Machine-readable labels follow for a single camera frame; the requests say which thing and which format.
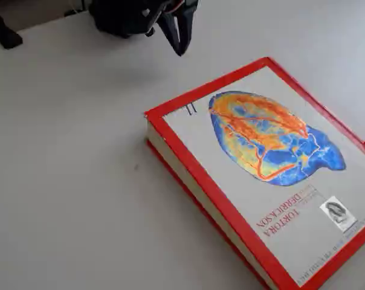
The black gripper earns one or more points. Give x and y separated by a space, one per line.
174 28

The red anatomy textbook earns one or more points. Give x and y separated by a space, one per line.
261 181

